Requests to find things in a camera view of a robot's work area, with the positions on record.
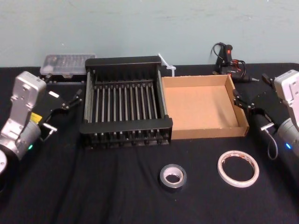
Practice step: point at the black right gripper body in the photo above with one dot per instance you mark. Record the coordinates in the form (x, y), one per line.
(267, 102)

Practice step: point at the white tape roll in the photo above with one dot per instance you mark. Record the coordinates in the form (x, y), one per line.
(236, 184)

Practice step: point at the shallow brown cardboard tray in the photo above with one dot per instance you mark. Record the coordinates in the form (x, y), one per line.
(198, 107)

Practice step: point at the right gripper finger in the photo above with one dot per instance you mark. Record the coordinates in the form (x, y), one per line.
(266, 79)
(241, 101)

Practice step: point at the clear plastic case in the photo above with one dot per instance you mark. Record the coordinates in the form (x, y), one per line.
(65, 63)

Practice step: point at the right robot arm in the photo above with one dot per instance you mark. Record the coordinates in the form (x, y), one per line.
(288, 93)

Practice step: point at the black rack with steel bars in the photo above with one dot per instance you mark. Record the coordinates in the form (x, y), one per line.
(126, 124)

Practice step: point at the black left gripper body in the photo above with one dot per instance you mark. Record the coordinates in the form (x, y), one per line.
(52, 101)

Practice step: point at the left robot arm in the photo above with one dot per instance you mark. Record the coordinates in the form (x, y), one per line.
(21, 105)

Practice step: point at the silver tape roll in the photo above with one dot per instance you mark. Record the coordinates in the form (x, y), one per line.
(171, 187)

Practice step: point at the black table cloth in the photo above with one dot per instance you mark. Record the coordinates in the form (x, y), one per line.
(116, 186)

